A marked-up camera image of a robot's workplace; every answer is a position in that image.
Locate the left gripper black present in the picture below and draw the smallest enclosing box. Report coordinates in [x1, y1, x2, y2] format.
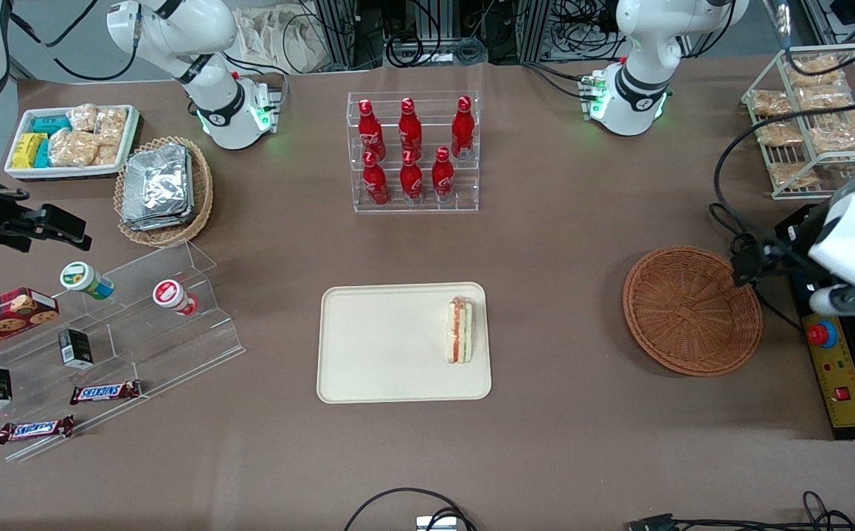
[731, 235, 823, 288]

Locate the triangle sandwich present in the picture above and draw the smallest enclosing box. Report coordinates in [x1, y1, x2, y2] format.
[446, 295, 475, 365]

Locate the round brown wicker basket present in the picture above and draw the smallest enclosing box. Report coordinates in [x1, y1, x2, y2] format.
[623, 245, 764, 378]

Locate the oval light wicker basket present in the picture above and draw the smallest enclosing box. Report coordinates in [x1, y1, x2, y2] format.
[114, 136, 215, 249]

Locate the cream plastic tray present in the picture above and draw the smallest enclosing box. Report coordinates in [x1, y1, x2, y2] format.
[316, 282, 493, 404]

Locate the white rectangular snack bin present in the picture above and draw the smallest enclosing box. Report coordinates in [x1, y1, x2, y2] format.
[4, 104, 141, 182]

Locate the green lid cup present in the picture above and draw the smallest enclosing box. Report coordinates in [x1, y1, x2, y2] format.
[59, 261, 115, 302]

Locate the yellow snack packet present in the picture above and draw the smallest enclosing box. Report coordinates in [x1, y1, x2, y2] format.
[12, 133, 49, 170]

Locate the red emergency stop button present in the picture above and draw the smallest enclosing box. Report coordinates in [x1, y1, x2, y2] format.
[807, 321, 840, 350]

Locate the clear bag of brown pastry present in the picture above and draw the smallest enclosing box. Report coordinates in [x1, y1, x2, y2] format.
[792, 86, 854, 112]
[755, 121, 806, 148]
[787, 55, 847, 79]
[751, 89, 795, 118]
[766, 162, 820, 190]
[810, 121, 855, 153]

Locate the red plaid cookie box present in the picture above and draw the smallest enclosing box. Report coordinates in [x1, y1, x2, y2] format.
[0, 287, 60, 361]

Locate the silver foil package stack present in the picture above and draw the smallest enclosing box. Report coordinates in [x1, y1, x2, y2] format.
[121, 143, 195, 232]

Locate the red lid cup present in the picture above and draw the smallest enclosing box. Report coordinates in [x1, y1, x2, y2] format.
[152, 279, 200, 317]

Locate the yellow control panel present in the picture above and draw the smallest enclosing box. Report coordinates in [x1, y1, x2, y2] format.
[801, 313, 855, 429]

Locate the clear acrylic stepped stand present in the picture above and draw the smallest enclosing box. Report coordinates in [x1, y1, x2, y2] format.
[0, 239, 246, 463]

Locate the snickers chocolate bar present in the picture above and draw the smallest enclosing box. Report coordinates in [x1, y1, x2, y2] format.
[69, 379, 143, 406]
[0, 414, 76, 445]

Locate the beige cloth bag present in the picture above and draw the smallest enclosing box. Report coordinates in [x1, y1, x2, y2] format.
[233, 5, 329, 75]

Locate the red cola bottle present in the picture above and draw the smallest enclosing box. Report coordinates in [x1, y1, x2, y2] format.
[398, 97, 423, 157]
[358, 100, 387, 160]
[432, 146, 456, 202]
[400, 150, 424, 204]
[362, 151, 390, 207]
[450, 96, 475, 160]

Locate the clear acrylic bottle rack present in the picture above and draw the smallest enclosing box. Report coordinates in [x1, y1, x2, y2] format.
[347, 91, 481, 215]

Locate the black machine power cable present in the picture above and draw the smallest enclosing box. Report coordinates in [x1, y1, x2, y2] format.
[750, 288, 804, 331]

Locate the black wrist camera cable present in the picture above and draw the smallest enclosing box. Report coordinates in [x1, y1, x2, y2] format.
[707, 103, 855, 249]

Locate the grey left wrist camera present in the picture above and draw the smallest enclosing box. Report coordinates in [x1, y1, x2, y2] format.
[809, 285, 855, 319]

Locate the white wire rack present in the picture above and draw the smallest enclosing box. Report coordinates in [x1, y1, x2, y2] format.
[741, 43, 855, 201]

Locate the black cable with connector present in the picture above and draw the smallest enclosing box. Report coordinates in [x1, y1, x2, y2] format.
[628, 490, 855, 531]

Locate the coiled black background cable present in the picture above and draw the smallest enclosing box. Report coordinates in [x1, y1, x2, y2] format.
[384, 32, 488, 69]

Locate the black looped cable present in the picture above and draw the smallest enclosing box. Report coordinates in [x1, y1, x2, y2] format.
[343, 487, 477, 531]

